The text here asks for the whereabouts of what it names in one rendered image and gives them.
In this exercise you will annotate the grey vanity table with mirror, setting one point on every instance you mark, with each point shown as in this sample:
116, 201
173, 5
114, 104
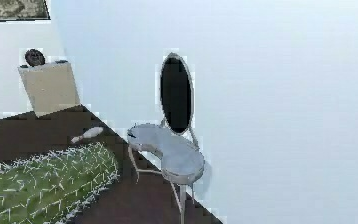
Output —
175, 150

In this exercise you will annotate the small black object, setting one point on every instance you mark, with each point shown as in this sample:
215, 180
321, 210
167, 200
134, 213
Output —
131, 135

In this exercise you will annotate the white baseball bat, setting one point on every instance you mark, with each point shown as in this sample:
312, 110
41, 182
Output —
88, 133

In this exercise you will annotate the beige cabinet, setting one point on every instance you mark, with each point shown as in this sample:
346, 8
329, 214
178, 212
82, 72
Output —
49, 89

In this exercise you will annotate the green cactus plant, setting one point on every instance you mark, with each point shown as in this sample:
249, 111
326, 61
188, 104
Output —
47, 183

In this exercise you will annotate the dark round object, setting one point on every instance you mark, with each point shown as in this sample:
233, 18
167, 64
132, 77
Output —
34, 57

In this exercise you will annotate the framed wall picture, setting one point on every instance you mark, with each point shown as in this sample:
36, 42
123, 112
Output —
15, 9

